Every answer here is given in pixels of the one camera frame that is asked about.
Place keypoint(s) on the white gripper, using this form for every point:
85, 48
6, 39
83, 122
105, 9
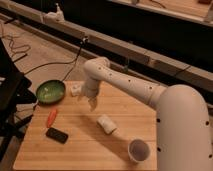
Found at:
90, 89

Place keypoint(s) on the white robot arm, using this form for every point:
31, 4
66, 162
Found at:
183, 126

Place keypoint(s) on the green ceramic bowl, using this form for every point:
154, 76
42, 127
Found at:
51, 91

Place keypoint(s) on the black smartphone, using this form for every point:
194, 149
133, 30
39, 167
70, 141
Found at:
57, 135

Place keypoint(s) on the white paper cup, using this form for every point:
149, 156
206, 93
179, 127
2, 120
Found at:
138, 151

